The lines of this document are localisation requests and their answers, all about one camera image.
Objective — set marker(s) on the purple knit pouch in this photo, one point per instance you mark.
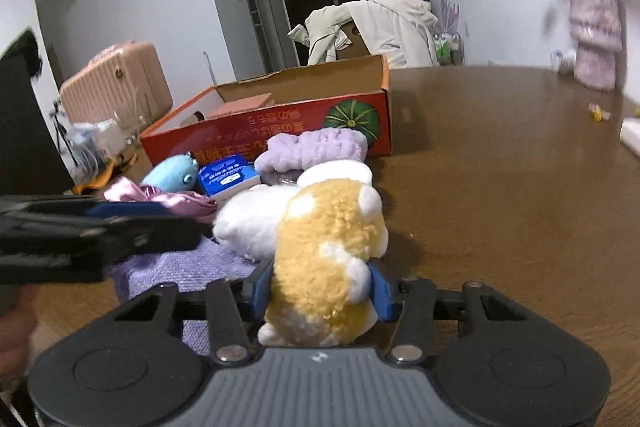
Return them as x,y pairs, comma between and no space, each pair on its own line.
190,270

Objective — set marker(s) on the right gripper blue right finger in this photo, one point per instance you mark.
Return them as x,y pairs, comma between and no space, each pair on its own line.
385,292

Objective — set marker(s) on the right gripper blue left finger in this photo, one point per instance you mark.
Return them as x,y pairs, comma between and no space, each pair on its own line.
259,287

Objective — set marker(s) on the small white bottle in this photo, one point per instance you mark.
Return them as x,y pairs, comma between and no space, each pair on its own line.
563,62

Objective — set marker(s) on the blue tissue pack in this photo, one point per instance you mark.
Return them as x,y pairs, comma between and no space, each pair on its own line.
222,179

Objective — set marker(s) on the white device with cables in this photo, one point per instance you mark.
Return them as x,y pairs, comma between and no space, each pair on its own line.
94,146

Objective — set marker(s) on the wooden chair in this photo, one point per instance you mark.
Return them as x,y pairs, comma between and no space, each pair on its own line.
355,47

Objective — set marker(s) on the clear glass cup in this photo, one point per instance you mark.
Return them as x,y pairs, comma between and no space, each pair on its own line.
130,124

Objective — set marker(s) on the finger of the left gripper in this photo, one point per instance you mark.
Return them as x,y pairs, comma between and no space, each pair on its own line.
108,210

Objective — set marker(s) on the pink hard suitcase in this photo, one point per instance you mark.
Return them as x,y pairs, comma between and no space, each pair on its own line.
125,76

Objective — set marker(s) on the red cardboard pumpkin box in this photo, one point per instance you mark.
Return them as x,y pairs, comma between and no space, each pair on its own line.
240,117

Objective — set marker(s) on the lavender fluffy headband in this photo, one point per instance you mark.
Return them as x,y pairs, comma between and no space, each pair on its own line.
287,152

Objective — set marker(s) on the light blue plush toy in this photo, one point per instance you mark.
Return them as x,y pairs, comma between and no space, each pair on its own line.
174,174

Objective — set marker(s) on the pink satin scrunchie bow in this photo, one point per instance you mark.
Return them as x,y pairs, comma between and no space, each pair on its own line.
185,204

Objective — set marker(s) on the black paper bag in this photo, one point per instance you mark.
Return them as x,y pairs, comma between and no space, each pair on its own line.
30,163

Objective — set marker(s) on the yellow candy wrapper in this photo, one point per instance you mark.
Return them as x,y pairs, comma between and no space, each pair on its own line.
598,113

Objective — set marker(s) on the cream jacket on chair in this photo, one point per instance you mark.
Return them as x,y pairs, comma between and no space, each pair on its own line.
401,30

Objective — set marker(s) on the orange resistance band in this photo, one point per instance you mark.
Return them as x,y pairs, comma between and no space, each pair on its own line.
114,168

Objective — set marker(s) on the yellow white plush toy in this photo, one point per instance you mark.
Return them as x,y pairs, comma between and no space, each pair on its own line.
320,234

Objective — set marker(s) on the pink flower vase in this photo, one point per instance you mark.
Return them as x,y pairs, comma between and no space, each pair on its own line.
596,28

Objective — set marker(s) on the person's left hand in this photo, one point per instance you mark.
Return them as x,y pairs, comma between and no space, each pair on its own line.
16,332

